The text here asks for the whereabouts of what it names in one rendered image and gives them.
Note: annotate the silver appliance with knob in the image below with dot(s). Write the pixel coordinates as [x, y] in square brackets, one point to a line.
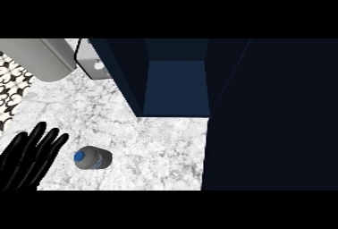
[94, 64]

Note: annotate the dark blue cabinet door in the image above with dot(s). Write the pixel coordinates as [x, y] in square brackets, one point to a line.
[271, 119]

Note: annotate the dark blue open cabinet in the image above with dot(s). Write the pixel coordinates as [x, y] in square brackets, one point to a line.
[171, 86]

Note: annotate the grey bottle with blue cap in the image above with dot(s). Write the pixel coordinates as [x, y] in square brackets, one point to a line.
[93, 158]

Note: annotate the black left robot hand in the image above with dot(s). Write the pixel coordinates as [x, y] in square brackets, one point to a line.
[23, 161]

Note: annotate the grey rounded appliance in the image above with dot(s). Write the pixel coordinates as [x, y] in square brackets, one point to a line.
[36, 58]

